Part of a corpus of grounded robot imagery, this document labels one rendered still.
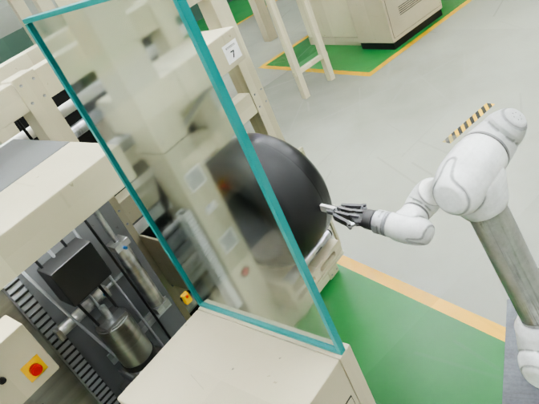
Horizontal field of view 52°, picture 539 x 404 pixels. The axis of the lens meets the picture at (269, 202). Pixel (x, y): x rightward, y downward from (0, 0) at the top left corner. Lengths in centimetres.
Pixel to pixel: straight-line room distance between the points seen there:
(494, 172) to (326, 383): 65
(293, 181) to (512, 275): 88
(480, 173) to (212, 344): 86
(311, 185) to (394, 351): 127
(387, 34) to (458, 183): 530
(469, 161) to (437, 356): 176
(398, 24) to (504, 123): 520
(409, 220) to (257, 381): 80
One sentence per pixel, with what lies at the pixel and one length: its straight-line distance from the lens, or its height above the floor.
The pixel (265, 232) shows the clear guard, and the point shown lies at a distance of 124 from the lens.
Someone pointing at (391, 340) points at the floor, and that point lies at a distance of 315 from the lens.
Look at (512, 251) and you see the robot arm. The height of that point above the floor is 129.
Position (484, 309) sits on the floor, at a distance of 319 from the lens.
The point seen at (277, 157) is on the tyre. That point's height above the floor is 139.
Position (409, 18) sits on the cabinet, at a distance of 678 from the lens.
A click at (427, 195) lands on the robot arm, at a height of 118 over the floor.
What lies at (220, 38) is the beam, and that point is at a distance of 241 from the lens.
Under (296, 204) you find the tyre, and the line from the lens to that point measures 207.
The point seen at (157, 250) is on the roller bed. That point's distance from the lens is 246.
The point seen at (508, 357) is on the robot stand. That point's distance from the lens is 215.
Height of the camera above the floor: 233
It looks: 30 degrees down
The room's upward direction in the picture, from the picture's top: 25 degrees counter-clockwise
